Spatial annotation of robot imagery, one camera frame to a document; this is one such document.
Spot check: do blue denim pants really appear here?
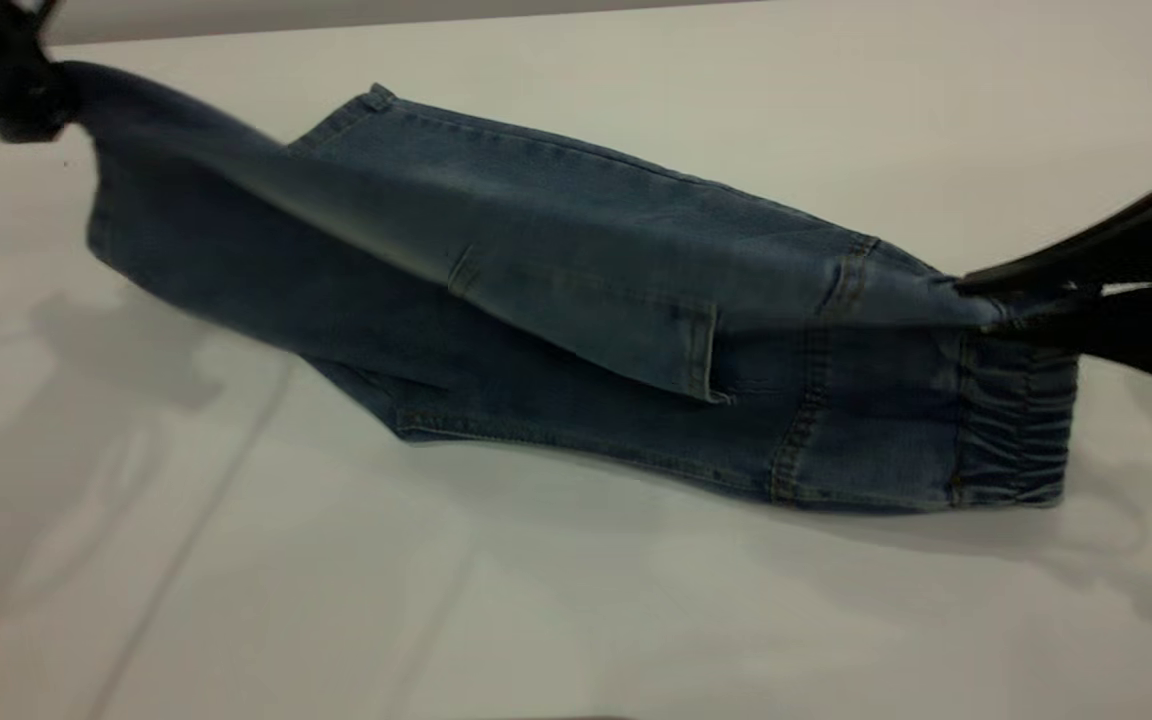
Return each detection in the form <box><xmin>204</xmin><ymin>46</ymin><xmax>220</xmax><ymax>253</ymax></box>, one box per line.
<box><xmin>61</xmin><ymin>60</ymin><xmax>1082</xmax><ymax>514</ymax></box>

